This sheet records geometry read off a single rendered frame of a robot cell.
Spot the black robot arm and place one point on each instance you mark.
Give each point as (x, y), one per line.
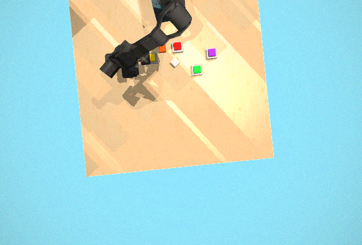
(126, 54)

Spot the green button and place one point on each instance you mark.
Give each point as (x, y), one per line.
(197, 70)

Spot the red button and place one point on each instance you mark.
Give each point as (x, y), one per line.
(177, 47)

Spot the yellow button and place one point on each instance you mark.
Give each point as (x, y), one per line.
(153, 58)

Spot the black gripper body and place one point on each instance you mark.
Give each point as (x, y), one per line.
(145, 59)

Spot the small white block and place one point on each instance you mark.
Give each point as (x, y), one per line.
(175, 62)

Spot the purple button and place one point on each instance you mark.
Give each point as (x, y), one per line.
(211, 53)

